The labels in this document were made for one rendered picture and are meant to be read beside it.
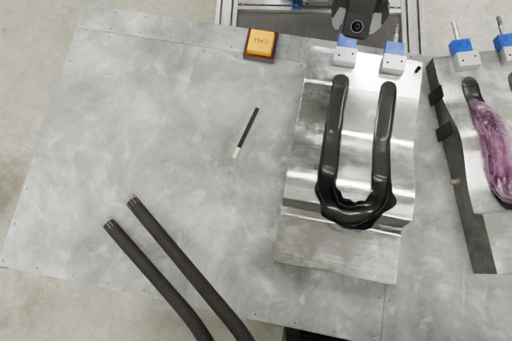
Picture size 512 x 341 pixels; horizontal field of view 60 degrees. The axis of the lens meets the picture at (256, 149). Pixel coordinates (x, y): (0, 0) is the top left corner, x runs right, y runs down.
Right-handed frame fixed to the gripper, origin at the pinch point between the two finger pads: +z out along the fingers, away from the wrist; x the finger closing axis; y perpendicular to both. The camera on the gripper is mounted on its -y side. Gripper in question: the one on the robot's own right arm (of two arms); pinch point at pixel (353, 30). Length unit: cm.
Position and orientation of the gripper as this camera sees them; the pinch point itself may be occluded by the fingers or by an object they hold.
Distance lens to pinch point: 95.6
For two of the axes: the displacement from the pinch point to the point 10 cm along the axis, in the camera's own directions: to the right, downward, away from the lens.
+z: 0.5, 2.6, 9.6
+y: 1.9, -9.5, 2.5
